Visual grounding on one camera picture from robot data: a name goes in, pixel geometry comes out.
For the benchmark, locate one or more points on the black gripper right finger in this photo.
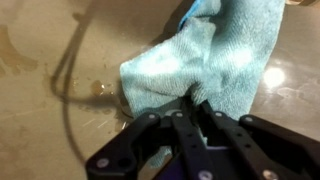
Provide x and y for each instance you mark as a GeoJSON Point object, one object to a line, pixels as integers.
{"type": "Point", "coordinates": [253, 146]}

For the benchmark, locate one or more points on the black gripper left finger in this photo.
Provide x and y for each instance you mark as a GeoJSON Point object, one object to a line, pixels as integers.
{"type": "Point", "coordinates": [133, 146]}

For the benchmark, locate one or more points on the light blue microfibre towel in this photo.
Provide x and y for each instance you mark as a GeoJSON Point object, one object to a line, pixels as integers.
{"type": "Point", "coordinates": [216, 56]}

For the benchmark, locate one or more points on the water spill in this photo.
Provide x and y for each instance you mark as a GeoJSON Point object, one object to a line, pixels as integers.
{"type": "Point", "coordinates": [97, 87]}

